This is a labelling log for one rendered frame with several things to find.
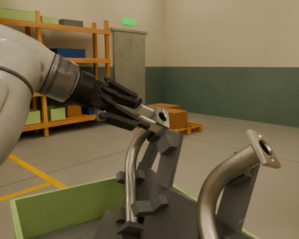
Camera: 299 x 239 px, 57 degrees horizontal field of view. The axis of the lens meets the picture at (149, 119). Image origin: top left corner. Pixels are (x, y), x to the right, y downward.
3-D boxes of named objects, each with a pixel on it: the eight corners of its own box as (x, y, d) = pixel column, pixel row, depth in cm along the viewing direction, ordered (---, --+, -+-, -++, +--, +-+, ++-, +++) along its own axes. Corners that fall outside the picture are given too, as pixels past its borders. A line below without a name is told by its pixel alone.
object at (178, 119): (133, 126, 589) (133, 106, 580) (161, 121, 641) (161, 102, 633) (174, 137, 500) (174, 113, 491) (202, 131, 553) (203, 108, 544)
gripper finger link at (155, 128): (140, 114, 65) (140, 116, 65) (164, 125, 69) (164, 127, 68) (134, 121, 67) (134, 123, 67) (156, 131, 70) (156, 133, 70)
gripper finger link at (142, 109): (134, 112, 69) (134, 110, 70) (156, 122, 72) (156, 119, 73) (141, 105, 67) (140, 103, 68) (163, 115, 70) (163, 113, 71)
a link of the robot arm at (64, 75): (59, 44, 57) (85, 58, 60) (44, 72, 63) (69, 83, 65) (50, 74, 51) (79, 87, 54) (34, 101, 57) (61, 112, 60)
